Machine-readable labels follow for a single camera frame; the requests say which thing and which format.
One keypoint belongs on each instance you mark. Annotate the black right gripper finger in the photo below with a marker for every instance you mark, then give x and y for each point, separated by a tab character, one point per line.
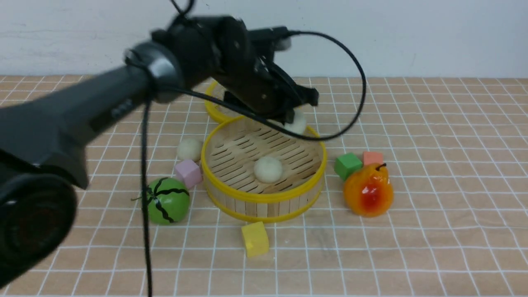
301	95

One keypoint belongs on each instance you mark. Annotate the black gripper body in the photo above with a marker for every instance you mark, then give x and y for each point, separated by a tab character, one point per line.
249	73

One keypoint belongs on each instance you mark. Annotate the white bun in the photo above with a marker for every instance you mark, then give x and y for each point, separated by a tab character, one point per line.
299	123
189	149
268	169

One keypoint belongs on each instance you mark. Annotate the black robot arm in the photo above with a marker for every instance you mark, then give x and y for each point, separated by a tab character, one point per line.
43	141

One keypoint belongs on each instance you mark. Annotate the bamboo steamer lid yellow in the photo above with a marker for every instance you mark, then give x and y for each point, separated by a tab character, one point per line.
221	114

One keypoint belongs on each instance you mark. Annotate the bamboo steamer tray yellow rims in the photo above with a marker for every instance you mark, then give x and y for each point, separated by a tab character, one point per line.
228	160

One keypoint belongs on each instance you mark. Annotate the green wooden cube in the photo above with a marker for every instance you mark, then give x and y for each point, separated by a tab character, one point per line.
347	164

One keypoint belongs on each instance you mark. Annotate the orange-pink wooden cube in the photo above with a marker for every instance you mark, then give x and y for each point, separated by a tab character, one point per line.
372	157

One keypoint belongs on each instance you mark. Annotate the pink wooden cube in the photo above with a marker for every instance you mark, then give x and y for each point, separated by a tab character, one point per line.
188	172

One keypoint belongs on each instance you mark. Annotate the orange toy pear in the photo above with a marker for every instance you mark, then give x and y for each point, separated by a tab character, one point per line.
368	192

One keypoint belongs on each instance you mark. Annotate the green watermelon toy ball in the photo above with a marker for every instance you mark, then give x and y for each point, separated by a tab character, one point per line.
168	201

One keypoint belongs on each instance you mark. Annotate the yellow wooden cube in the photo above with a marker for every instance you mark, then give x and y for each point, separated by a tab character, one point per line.
255	239

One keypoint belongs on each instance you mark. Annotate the checkered orange tablecloth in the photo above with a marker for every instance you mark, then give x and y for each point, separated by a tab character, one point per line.
456	150

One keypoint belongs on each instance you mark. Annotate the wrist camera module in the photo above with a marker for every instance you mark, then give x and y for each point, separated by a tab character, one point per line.
280	37

